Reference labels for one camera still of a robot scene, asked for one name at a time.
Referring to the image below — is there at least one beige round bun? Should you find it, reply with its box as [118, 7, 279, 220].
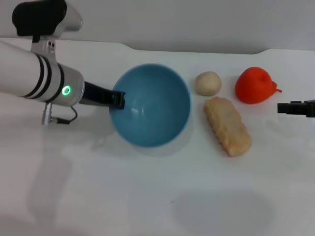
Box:
[195, 71, 222, 96]

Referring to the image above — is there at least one left arm cable with connector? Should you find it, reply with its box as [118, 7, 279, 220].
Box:
[41, 102, 78, 126]

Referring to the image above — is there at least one blue bowl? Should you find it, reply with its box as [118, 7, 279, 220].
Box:
[109, 63, 192, 148]

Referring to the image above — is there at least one red pepper toy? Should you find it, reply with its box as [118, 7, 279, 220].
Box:
[234, 66, 283, 105]

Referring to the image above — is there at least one long toasted bread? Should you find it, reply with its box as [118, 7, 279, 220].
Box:
[203, 96, 252, 157]

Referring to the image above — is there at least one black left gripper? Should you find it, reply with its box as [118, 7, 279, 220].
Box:
[79, 81, 127, 110]

